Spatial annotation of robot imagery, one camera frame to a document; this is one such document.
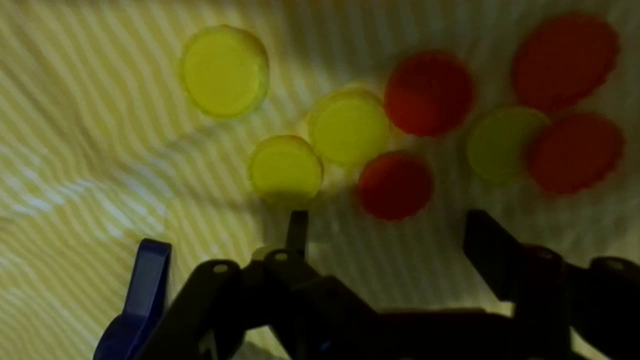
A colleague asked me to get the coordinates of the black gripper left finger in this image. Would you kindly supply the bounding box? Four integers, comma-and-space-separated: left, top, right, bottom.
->
142, 209, 381, 360

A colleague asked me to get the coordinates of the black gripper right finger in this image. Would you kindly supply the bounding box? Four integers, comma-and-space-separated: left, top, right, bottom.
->
462, 209, 640, 360

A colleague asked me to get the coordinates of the orange-red game chip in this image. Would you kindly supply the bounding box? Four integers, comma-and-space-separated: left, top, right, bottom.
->
383, 51, 476, 139
526, 113, 628, 197
355, 151, 436, 222
509, 15, 620, 114

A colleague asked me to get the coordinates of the yellow game chip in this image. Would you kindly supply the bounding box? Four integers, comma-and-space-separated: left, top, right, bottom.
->
306, 86, 394, 168
247, 135, 326, 209
178, 25, 271, 123
465, 107, 551, 186

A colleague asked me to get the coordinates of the yellow bed sheet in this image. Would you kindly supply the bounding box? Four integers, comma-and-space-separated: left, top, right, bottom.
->
0, 0, 640, 360

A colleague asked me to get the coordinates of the blue connect four frame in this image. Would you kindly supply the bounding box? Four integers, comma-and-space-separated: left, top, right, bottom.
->
91, 239, 174, 360

